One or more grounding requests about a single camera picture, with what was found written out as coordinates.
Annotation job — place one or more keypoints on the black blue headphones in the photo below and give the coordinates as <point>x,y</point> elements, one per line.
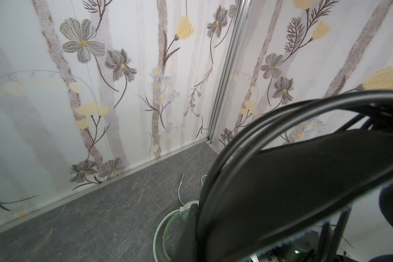
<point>255,198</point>

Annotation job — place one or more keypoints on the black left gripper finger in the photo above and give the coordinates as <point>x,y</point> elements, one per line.
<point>187,250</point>

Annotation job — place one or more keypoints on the mint green headphones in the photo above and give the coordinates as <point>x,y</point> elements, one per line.
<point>168,221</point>

